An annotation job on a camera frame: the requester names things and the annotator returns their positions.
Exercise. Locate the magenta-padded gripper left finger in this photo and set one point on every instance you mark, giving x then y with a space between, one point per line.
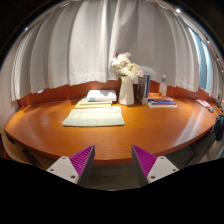
68 168

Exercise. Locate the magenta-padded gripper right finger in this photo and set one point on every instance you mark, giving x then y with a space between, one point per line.
156 166

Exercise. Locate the light green towel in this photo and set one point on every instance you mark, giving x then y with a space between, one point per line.
93 116

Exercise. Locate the blue flat book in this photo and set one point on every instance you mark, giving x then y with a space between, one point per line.
162 103

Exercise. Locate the grey book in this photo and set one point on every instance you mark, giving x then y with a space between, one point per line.
84 101

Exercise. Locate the orange flat book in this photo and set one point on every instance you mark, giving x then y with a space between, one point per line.
159 97

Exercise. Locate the dark chair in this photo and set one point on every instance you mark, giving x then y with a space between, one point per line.
219 128

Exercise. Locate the small dark object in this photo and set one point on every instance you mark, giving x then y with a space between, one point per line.
211 110

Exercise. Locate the dark upright book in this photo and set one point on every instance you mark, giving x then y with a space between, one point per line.
141 89

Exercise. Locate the red flat packet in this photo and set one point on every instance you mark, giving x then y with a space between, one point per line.
203 103

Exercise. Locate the clear plastic bottle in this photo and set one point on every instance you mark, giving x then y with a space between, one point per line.
162 87

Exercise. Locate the white book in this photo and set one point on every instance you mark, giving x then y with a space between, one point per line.
101 95

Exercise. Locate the white ceramic vase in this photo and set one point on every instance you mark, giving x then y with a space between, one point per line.
126 91

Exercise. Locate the white flower bouquet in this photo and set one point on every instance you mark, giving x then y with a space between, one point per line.
125 68

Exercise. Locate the white curtain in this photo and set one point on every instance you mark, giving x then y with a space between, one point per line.
83 43

